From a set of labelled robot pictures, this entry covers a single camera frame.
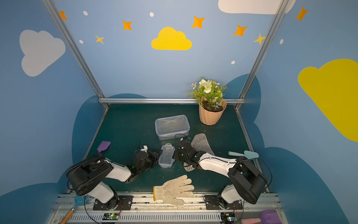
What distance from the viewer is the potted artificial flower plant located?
3.03 ft

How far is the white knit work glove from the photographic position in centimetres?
77

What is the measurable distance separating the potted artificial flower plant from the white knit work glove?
0.46 m
